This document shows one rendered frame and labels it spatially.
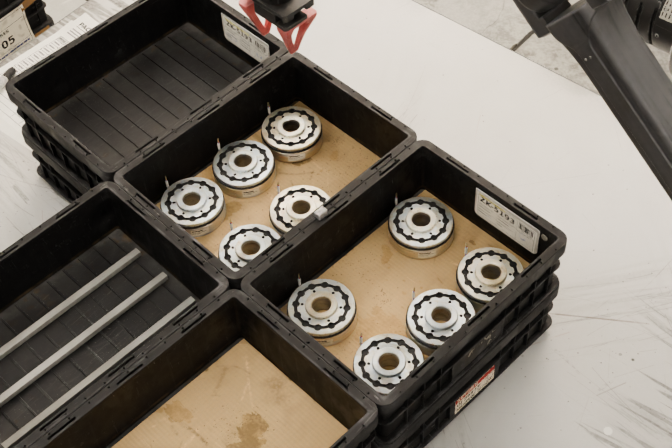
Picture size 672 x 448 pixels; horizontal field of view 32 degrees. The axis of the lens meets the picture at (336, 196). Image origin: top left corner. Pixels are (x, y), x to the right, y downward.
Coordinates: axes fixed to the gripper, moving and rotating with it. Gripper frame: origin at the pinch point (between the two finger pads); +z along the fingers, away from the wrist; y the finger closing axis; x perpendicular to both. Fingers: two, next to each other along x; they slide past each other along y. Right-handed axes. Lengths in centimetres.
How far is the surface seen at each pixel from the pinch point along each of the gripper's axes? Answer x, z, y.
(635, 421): 3, 36, 71
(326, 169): 0.2, 23.4, 9.2
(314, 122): 4.5, 20.2, 2.2
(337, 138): 6.5, 23.1, 5.7
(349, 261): -11.1, 23.8, 25.3
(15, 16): 8, 60, -105
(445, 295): -7.7, 20.7, 41.9
